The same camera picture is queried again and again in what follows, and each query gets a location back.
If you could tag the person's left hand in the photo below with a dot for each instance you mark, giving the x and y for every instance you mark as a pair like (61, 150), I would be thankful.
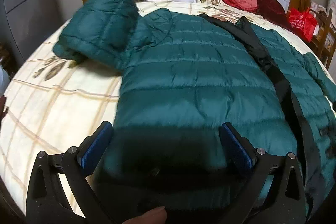
(154, 216)

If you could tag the dark red velvet cushion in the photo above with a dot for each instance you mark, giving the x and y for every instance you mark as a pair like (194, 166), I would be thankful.
(273, 11)

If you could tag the cream floral plaid bedspread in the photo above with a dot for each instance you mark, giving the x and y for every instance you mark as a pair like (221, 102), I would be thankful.
(53, 103)

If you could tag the red shopping bag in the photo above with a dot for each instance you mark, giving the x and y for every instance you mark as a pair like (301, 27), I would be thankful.
(302, 23)

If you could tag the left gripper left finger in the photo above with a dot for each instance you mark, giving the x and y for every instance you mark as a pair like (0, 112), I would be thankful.
(46, 200)

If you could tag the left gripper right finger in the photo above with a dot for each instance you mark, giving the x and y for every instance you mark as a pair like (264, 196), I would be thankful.
(273, 189)

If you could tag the dark green puffer jacket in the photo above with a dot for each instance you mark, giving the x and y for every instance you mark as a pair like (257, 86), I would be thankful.
(183, 76)

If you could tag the wooden shelf rack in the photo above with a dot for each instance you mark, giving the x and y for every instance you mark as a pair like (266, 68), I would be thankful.
(323, 42)

